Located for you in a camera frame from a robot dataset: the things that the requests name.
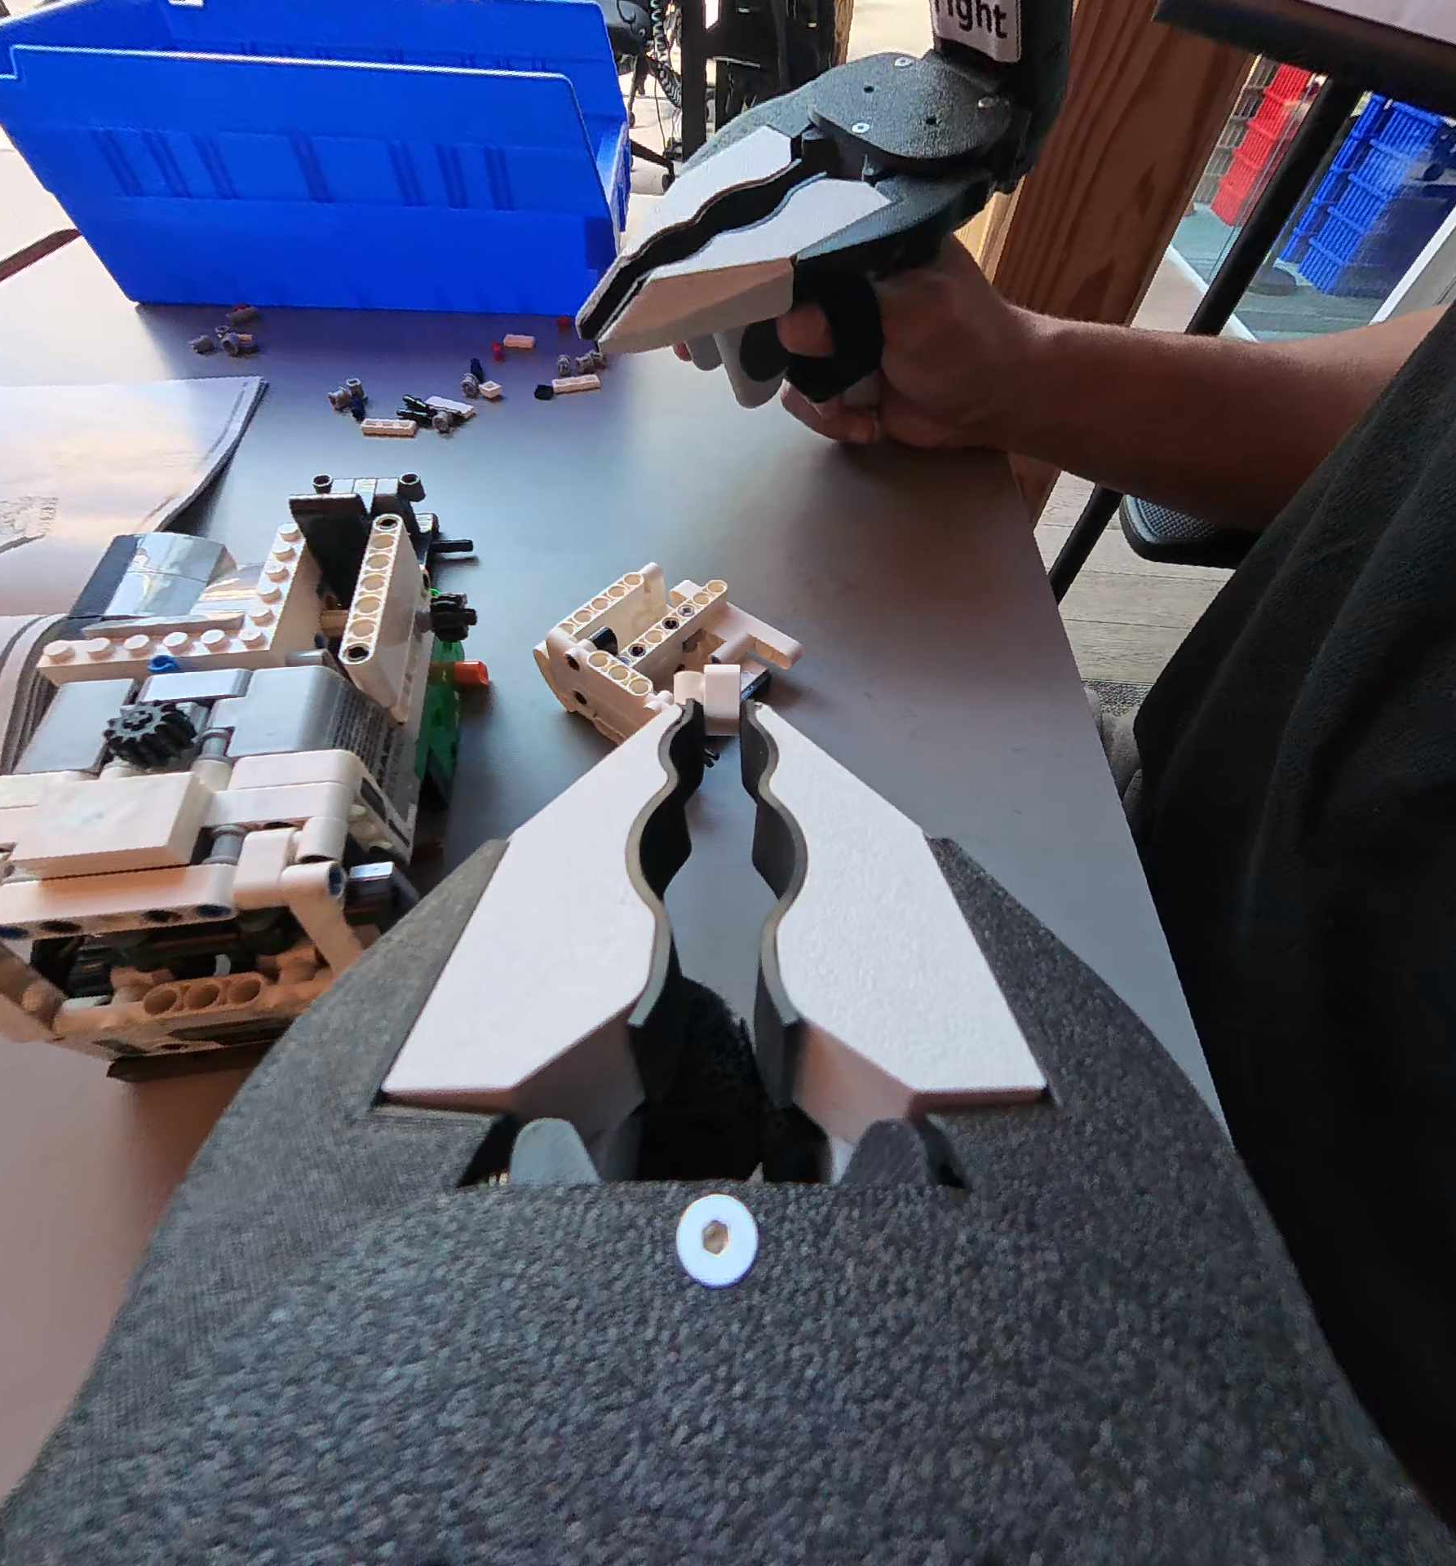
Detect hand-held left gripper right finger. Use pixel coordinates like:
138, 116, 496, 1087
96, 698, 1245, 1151
739, 700, 1051, 1152

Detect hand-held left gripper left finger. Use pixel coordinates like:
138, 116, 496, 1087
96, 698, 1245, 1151
381, 700, 698, 1140

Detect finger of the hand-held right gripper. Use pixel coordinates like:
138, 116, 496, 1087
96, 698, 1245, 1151
574, 126, 828, 337
588, 171, 901, 359

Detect small white lego piece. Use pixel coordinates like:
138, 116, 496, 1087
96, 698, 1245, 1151
675, 661, 749, 736

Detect white lego frame subassembly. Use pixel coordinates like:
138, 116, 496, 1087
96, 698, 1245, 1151
532, 564, 806, 748

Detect small lego pieces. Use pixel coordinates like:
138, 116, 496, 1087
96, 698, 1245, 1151
187, 304, 613, 443

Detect person's right forearm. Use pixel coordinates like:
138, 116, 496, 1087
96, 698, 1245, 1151
1022, 294, 1452, 528

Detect white and green lego truck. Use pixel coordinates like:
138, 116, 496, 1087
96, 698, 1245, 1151
0, 471, 490, 1085

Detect open lego instruction booklet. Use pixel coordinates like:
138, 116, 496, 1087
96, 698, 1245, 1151
0, 373, 272, 797

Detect person's right hand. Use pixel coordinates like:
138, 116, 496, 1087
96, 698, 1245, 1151
673, 238, 1047, 451

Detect stack of red crates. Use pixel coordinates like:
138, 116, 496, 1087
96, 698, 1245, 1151
1212, 61, 1317, 228

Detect blue plastic bin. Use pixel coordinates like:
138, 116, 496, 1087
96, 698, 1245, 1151
0, 0, 635, 317

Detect stack of blue crates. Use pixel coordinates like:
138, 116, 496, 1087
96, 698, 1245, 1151
1279, 91, 1456, 295

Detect person's black clothing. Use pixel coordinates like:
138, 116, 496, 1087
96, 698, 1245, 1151
1131, 233, 1456, 1566

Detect black office chair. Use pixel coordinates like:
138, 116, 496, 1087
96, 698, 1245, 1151
1120, 495, 1262, 570

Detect wooden post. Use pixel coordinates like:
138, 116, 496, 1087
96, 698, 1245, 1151
979, 0, 1255, 515

